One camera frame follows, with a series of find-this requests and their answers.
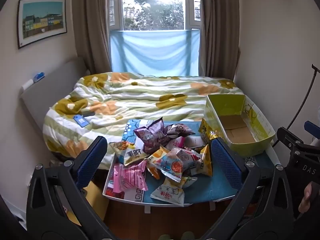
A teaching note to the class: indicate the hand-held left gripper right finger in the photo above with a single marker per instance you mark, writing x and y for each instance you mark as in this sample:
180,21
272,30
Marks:
225,165

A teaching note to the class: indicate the black flat object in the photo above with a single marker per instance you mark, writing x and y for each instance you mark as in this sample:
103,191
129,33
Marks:
88,114

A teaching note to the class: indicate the beige curtain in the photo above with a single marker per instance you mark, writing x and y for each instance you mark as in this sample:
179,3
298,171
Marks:
217,30
92,25

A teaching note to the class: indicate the floral striped blanket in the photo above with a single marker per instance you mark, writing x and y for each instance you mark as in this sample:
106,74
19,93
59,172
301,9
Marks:
140,97

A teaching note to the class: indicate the green slipper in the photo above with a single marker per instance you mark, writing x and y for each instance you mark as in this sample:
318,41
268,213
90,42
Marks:
164,237
188,236

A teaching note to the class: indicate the blue white small device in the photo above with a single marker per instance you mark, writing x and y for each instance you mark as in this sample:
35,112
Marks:
35,80

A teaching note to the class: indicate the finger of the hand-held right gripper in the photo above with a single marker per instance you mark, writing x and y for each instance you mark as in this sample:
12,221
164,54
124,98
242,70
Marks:
312,128
287,137

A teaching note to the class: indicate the window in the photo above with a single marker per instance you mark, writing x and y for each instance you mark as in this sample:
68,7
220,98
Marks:
155,5

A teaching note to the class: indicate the grey headboard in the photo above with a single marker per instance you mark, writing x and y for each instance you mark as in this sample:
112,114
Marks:
50,90

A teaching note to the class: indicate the yellow paper bag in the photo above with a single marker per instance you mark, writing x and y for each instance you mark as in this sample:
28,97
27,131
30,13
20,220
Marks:
96,200

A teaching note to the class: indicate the light blue cloth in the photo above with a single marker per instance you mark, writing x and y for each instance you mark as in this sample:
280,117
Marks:
155,52

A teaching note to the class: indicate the blue white patterned board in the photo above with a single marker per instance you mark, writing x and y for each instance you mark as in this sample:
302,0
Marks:
128,132

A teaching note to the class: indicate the yellow cardboard box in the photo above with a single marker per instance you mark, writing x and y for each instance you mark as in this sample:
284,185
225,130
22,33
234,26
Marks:
240,130

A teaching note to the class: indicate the framed wall picture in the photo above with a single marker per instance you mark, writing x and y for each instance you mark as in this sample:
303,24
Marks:
42,21

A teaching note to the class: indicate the blue card on bed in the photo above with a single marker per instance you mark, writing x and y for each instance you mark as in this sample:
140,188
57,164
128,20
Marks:
82,121

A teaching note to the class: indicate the person's right hand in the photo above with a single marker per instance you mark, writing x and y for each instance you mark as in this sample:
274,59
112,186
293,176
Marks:
308,198

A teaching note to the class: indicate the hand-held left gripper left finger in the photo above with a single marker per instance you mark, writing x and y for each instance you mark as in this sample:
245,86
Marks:
91,160

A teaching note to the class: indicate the blue mat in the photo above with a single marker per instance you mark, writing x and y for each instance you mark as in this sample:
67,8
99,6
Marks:
205,190

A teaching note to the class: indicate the pile of snack packets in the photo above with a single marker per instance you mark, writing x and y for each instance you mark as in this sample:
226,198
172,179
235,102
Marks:
165,155

